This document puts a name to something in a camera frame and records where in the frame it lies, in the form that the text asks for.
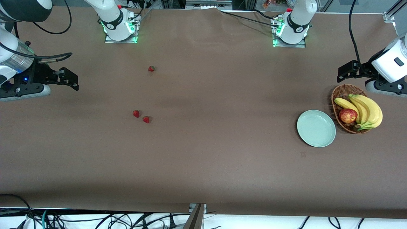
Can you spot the pale green round plate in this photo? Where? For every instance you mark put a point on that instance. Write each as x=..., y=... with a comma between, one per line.
x=316, y=128

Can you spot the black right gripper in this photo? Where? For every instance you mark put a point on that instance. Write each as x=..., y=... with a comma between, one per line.
x=40, y=72

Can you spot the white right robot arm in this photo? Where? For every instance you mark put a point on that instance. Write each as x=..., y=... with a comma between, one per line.
x=113, y=16

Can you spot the red apple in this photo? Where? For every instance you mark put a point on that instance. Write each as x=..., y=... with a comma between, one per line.
x=347, y=115

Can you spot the brown table cover sheet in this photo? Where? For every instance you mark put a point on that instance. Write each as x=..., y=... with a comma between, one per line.
x=203, y=159

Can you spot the brown wicker basket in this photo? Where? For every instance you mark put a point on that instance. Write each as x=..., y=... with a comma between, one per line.
x=341, y=92

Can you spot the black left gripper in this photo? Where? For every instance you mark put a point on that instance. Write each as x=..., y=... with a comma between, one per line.
x=364, y=69

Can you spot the aluminium frame bracket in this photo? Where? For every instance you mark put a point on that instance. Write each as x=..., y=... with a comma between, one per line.
x=388, y=17

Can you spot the aluminium frame with sockets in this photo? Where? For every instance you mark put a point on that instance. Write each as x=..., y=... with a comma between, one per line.
x=206, y=5

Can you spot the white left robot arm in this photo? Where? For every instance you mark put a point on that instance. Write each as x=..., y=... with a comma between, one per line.
x=299, y=19

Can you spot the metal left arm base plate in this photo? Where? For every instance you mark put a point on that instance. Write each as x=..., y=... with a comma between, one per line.
x=300, y=45

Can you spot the aluminium profile post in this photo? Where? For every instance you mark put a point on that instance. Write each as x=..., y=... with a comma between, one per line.
x=195, y=219

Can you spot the colourful plastic toys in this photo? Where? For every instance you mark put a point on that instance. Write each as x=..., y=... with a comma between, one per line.
x=268, y=3

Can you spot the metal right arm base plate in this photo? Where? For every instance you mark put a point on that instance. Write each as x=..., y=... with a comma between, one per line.
x=108, y=40

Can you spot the yellow banana bunch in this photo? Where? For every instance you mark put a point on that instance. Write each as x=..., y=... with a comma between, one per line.
x=370, y=109

